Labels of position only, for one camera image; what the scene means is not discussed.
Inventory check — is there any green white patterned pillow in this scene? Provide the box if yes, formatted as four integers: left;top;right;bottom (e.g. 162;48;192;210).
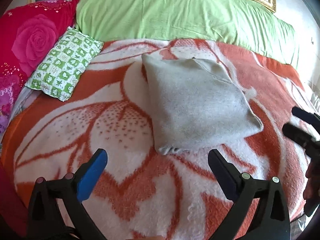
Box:
25;27;104;102

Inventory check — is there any light green bed sheet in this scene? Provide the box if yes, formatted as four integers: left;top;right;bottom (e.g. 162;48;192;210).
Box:
76;0;299;67

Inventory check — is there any beige knit sweater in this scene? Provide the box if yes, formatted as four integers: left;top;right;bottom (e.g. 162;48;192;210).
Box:
142;55;264;155

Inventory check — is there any red rose pillow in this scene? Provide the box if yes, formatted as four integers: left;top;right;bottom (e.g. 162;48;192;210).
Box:
0;0;79;133

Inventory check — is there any orange white floral blanket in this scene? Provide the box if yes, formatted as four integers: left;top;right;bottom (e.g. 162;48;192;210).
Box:
1;39;313;239

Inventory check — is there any person's right hand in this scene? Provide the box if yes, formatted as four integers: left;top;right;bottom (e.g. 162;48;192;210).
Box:
303;161;319;200

